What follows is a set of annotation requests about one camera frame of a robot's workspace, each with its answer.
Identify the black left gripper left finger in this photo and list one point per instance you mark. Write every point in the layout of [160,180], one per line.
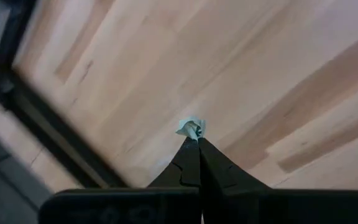
[182,174]

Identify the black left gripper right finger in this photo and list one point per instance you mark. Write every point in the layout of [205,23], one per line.
[222,177]

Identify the pale green packet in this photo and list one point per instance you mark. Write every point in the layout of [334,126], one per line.
[190,126]

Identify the light wooden board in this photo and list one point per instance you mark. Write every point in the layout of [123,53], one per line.
[11,137]

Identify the black table edge frame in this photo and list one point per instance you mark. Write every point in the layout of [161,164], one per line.
[42,118]

